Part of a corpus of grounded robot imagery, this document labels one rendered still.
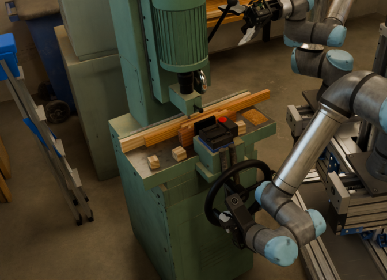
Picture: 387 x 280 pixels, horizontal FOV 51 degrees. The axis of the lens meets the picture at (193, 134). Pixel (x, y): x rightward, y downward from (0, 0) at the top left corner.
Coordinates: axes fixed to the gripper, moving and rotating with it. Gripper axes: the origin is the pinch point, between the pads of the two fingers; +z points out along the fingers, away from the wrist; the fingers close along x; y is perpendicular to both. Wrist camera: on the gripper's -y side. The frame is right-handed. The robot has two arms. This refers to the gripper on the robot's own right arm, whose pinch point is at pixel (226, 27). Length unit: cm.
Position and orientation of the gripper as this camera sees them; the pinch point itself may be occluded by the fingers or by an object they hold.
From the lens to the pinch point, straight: 143.0
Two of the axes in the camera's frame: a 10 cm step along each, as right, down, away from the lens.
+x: 4.3, 8.9, -1.6
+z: -8.6, 3.5, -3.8
